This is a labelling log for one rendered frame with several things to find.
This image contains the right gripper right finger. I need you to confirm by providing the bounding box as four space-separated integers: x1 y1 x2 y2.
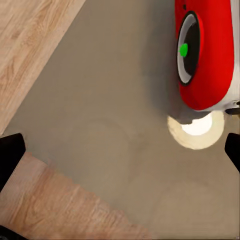
224 132 240 172

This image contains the radio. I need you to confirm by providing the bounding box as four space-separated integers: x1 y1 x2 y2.
174 0 240 114

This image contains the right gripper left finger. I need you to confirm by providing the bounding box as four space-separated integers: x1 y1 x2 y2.
0 133 26 192

